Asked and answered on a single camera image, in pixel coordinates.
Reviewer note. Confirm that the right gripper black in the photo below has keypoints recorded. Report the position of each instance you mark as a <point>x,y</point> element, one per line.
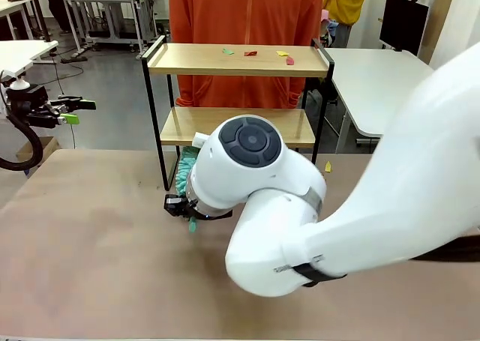
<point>174,204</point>

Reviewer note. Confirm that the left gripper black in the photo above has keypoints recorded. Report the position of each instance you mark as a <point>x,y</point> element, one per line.
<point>24,110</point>

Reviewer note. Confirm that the teal microfiber duster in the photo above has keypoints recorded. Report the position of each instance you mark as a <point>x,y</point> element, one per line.
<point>185,172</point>

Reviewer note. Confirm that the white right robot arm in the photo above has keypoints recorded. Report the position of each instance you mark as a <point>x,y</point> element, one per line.
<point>393,191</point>

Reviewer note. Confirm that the cardboard box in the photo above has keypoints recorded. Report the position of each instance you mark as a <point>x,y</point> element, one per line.
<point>48,146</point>

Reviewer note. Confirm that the small white desk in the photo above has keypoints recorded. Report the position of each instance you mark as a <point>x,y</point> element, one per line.
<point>22,54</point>

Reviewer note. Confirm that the black metal stand pole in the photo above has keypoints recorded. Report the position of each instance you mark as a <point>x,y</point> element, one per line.
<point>42,15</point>

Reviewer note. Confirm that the person in black clothes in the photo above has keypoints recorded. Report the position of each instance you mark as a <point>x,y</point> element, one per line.
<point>62,7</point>

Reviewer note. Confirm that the white lab bench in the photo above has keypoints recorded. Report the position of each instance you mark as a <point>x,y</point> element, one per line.
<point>11,5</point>

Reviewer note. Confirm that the yellow paper scrap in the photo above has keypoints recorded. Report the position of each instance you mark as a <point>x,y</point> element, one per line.
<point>328,167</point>
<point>282,53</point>

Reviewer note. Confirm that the green paper scrap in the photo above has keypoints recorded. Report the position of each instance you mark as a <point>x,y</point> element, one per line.
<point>227,51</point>

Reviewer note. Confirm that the person torso orange jacket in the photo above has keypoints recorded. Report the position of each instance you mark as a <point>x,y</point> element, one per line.
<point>243,15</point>

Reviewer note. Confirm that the large white rounded table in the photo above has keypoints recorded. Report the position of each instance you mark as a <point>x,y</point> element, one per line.
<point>360,93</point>

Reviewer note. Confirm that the person in yellow shirt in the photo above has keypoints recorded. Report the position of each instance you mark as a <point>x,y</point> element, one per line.
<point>348,0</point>

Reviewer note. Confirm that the black monitor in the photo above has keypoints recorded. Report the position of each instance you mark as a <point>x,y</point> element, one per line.
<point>403,22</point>

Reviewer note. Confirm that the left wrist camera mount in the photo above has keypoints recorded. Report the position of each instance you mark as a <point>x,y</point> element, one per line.
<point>35,93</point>

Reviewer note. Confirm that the wooden two-tier shelf black frame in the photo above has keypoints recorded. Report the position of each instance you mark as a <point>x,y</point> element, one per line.
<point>195,61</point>

